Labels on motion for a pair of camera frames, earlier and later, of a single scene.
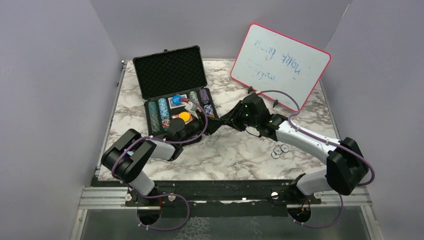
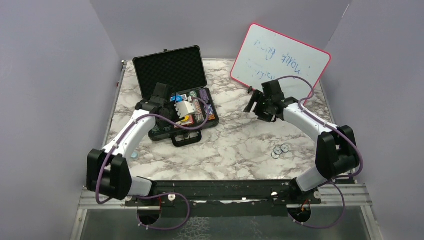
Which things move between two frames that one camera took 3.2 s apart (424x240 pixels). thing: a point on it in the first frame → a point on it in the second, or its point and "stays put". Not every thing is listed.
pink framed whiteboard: [269, 61] stays put
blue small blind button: [176, 99] stays put
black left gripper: [201, 126] → [176, 118]
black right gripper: [235, 122] → [258, 96]
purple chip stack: [204, 96] stays put
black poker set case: [173, 86] stays put
